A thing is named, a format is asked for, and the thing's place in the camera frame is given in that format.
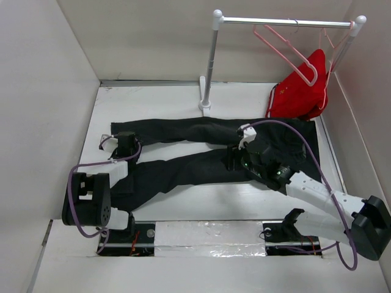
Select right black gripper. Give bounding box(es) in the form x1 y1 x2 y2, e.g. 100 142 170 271
221 138 265 178

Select black trousers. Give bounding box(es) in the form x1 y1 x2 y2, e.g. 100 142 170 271
111 117 320 212

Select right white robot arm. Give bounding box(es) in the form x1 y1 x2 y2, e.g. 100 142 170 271
225 142 390 261

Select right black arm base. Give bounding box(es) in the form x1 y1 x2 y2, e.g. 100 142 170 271
259 208 322 256

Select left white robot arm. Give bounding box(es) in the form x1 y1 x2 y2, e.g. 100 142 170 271
62 132 142 242

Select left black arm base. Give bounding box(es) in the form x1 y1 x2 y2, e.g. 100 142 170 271
97 214 156 257

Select red garment on hanger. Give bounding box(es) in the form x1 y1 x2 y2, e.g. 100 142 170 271
265 49 328 120

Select pink empty hanger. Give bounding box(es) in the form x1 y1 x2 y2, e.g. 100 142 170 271
252 18 318 88

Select pink hanger with garment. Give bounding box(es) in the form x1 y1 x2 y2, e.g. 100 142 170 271
318 21 356 111

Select white metal clothes rack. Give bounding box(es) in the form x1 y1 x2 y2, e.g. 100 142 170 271
199 9 367 117

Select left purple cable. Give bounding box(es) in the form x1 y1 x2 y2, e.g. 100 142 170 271
68 134 142 254

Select purple cable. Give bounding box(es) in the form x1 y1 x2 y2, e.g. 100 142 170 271
68 134 142 254
241 119 358 271

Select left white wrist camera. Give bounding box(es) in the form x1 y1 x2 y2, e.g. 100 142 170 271
98 134 118 153

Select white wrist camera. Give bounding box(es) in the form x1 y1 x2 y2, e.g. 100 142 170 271
237 124 257 150
98 134 118 153

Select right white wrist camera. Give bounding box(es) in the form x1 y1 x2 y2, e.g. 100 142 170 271
237 124 257 150

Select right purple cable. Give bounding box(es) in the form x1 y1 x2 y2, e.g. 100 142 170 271
241 119 358 271

